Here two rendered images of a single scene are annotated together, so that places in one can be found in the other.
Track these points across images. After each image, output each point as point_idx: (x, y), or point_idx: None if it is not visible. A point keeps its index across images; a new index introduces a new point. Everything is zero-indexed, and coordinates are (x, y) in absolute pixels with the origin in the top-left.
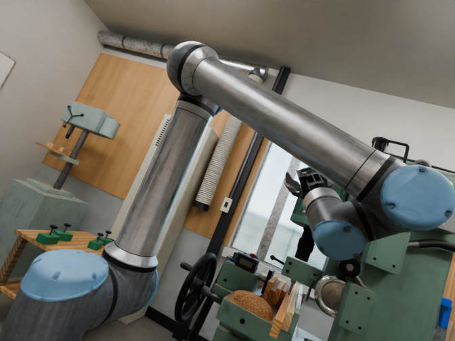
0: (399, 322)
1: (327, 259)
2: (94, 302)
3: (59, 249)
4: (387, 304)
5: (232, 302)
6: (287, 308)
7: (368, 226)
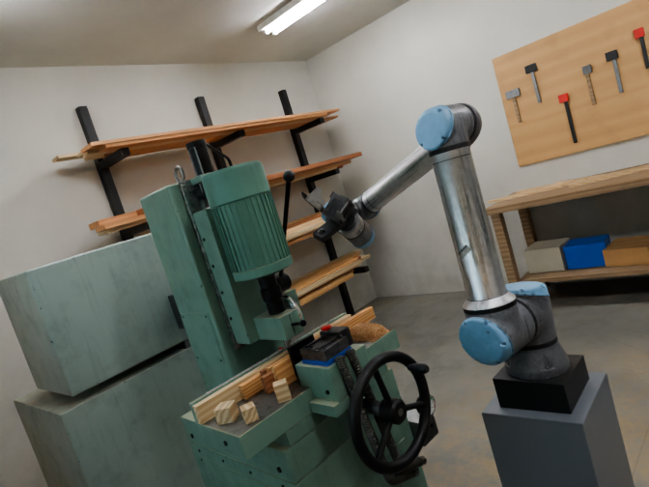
0: None
1: (262, 298)
2: None
3: (538, 285)
4: None
5: (386, 329)
6: (346, 316)
7: None
